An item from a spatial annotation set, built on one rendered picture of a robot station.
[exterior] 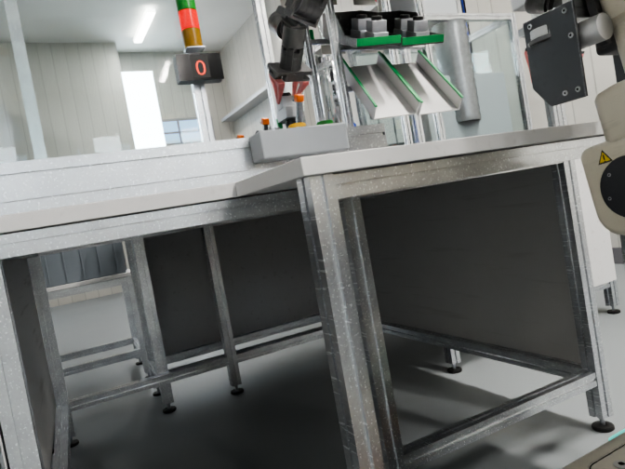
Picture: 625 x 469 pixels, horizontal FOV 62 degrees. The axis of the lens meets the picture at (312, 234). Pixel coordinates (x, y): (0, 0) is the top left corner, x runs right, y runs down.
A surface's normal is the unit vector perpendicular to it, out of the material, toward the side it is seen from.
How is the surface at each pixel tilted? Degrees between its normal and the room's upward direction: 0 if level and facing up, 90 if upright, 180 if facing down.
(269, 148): 90
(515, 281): 90
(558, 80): 90
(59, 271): 90
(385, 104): 45
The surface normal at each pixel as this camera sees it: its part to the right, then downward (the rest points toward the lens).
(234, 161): 0.42, -0.04
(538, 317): -0.89, 0.18
